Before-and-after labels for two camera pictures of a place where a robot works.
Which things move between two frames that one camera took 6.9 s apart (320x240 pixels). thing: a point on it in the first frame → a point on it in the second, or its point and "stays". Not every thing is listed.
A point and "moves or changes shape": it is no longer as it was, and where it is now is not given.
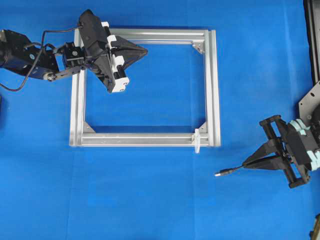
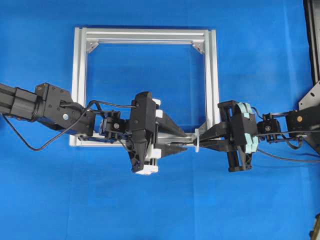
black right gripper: (299, 151) → (240, 130)
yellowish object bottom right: (315, 234) stays
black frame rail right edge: (312, 13) stays
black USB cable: (227, 171) moves or changes shape
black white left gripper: (111, 68) → (142, 152)
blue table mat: (49, 190) stays
